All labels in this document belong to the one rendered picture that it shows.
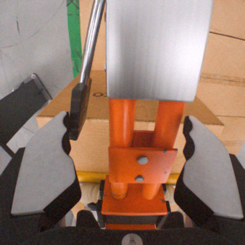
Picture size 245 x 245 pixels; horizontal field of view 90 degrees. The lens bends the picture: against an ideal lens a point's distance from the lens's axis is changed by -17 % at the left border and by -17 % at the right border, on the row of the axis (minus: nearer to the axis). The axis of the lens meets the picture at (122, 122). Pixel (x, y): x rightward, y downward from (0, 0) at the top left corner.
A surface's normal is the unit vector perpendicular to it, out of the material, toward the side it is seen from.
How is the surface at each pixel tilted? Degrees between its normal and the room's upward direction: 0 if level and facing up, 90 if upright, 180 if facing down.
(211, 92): 0
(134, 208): 90
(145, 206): 90
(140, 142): 0
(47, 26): 0
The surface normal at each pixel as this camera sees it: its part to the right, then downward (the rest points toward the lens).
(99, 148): -0.02, 0.54
